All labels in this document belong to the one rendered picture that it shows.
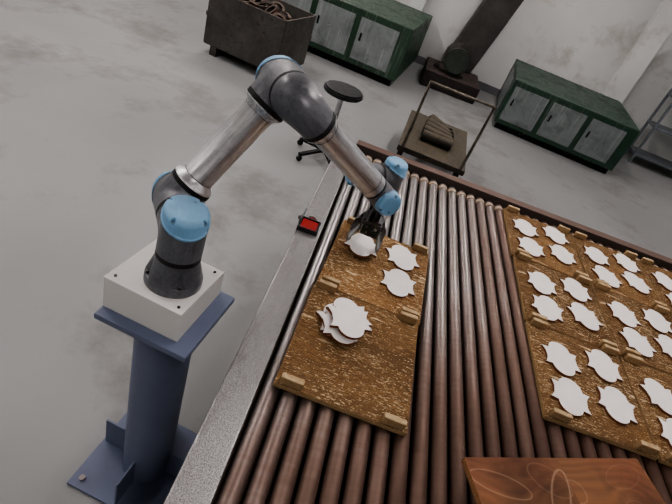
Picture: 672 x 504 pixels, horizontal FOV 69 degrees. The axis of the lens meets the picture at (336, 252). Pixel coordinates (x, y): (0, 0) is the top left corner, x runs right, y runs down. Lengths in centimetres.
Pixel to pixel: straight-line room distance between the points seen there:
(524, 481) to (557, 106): 624
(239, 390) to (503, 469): 62
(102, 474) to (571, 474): 157
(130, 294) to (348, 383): 60
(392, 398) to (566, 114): 617
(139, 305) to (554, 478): 107
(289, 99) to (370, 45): 583
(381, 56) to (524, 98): 195
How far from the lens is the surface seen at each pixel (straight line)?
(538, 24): 872
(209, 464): 113
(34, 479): 216
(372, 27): 694
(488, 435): 144
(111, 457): 215
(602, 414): 173
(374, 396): 130
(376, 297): 157
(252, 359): 129
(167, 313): 130
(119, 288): 135
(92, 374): 238
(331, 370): 130
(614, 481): 141
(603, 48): 886
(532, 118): 717
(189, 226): 121
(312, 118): 116
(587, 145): 734
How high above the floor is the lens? 191
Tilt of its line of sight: 35 degrees down
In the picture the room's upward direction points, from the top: 22 degrees clockwise
